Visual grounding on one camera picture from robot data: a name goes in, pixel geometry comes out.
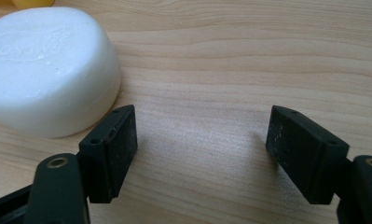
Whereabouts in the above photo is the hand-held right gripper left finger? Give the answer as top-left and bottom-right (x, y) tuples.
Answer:
(77, 104), (139, 204)

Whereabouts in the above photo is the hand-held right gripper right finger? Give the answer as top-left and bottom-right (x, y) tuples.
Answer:
(265, 105), (351, 205)

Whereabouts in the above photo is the white soap bar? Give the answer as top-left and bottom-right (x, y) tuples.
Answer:
(0, 7), (122, 139)

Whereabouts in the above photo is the yellow object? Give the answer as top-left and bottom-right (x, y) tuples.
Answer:
(11, 0), (55, 9)

